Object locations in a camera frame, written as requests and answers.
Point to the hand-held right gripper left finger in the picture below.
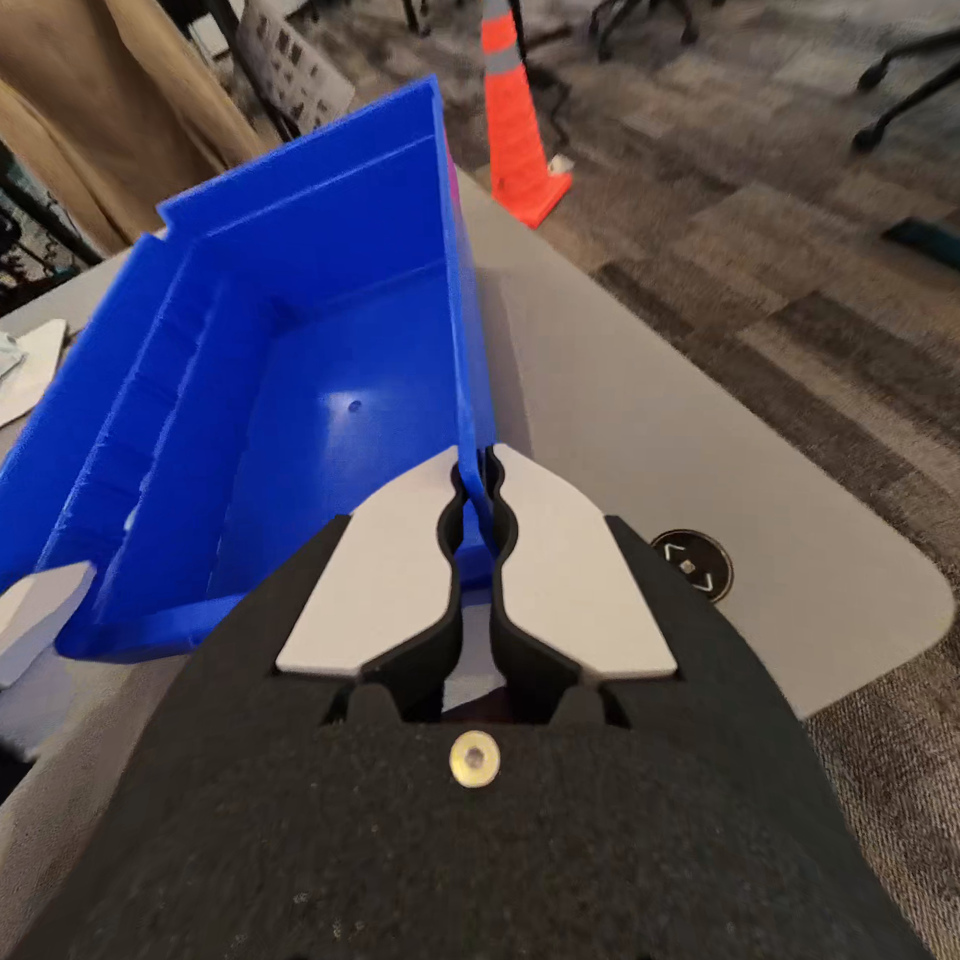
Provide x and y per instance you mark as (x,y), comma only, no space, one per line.
(367,592)

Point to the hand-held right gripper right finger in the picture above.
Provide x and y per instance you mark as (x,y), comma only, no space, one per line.
(577,592)

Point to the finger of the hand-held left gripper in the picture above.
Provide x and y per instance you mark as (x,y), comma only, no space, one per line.
(41,615)

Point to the blue plastic bin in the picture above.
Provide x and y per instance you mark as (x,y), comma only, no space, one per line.
(300,420)

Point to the round desk control panel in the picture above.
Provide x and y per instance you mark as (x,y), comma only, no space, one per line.
(694,564)

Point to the orange traffic cone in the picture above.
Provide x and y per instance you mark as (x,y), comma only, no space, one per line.
(517,135)

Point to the black desk foot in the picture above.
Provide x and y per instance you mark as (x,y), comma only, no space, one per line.
(926,244)

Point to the newspaper sheet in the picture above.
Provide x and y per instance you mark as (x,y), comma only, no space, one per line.
(300,67)

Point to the black office chair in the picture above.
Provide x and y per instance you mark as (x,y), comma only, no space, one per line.
(915,82)
(645,19)

